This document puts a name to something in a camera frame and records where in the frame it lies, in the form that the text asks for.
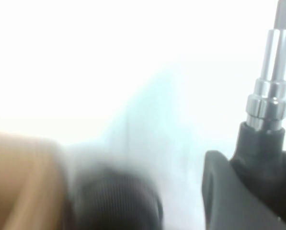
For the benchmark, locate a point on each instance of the brown cardboard box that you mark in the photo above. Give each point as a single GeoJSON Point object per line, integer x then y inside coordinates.
{"type": "Point", "coordinates": [25, 182]}

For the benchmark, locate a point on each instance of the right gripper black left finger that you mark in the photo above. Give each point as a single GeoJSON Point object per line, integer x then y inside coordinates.
{"type": "Point", "coordinates": [229, 198]}

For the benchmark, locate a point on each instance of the black mesh pen holder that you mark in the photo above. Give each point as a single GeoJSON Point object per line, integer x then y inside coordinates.
{"type": "Point", "coordinates": [114, 201]}

